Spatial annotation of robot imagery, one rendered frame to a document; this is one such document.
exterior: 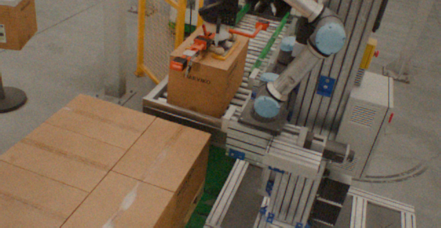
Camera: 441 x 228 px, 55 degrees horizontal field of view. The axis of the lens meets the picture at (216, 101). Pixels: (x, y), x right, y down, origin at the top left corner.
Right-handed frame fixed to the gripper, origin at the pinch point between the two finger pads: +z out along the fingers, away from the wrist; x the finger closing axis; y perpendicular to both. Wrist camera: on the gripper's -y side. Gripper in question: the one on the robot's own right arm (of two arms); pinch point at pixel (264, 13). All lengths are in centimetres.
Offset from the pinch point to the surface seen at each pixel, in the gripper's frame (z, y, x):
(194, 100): 52, 59, -25
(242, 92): 64, 10, -4
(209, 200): 117, 78, 1
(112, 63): 80, -2, -127
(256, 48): 62, -73, -15
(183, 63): 7, 92, -23
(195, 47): 7, 67, -26
